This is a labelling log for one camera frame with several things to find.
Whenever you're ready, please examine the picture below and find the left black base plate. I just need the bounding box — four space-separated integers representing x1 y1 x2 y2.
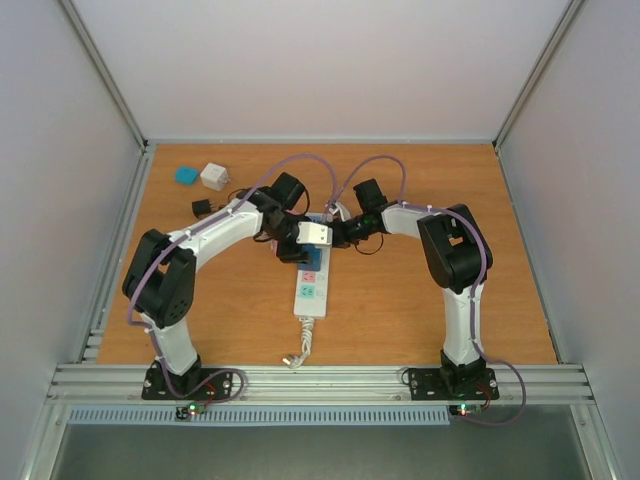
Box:
141 363 246 403

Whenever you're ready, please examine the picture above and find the white power strip cord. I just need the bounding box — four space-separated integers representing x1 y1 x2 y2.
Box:
280 317 316 370

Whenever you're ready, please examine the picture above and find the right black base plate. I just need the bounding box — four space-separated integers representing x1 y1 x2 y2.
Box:
405 368 500 402

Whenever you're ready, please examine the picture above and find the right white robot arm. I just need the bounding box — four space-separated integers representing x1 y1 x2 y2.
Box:
329 179 499 404

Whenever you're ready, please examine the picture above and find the black plug adapter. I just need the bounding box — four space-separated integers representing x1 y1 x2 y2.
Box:
191 199 213 218

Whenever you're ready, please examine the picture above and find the small circuit board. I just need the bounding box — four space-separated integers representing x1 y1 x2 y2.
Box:
449 403 486 417
175 403 206 421

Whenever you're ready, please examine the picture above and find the white cube plug with picture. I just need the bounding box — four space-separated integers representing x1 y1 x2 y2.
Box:
199 163 230 191

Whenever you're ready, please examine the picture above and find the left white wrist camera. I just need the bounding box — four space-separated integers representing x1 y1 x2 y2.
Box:
296 221 333 248

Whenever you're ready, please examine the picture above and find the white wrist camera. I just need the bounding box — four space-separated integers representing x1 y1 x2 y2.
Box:
324 200 352 222
296 221 333 248

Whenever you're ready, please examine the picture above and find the right aluminium corner post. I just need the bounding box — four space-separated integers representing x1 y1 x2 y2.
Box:
492 0 586 153

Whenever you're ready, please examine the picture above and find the purple cable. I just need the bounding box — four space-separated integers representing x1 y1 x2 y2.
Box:
124 153 341 401
324 155 527 427

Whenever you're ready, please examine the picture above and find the left small circuit board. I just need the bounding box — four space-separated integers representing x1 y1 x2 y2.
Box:
175 403 206 421

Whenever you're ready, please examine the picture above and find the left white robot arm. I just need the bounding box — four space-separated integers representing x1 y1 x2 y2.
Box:
122 173 310 398

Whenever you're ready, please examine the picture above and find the front aluminium rail frame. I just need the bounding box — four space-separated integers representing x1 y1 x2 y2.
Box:
45 364 595 405

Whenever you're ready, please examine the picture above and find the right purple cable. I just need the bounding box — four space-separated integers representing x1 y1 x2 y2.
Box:
324 155 527 427

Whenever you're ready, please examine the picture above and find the black thin adapter cable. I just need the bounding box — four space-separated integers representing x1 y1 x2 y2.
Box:
212 187 251 211

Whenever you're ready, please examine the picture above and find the blue cube socket adapter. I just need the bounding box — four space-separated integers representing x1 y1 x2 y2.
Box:
299 245 324 272

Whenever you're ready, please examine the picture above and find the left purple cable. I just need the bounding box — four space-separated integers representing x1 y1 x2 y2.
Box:
124 153 341 401

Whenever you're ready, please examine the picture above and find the left aluminium rail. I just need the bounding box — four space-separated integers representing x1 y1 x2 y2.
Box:
71 143 155 364

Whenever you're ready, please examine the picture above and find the aluminium corner post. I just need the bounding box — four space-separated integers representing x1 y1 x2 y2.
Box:
56 0 148 151
492 0 586 153

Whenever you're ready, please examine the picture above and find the right small circuit board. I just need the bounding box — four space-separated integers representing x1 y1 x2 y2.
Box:
449 403 486 417

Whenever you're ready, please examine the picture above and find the teal cube plug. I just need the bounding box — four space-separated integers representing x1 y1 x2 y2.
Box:
174 166 200 185

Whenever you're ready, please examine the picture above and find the left aluminium corner post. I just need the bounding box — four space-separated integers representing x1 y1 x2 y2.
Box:
56 0 148 151

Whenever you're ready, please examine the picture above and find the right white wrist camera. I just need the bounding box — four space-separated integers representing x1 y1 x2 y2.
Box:
324 200 352 222

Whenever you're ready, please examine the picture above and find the grey slotted cable duct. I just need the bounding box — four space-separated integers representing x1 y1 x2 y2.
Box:
68 405 450 427

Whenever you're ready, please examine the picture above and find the white power strip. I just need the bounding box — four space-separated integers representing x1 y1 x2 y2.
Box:
293 213 331 319

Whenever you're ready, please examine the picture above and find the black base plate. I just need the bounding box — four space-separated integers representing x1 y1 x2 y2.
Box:
141 363 246 403
405 368 500 402

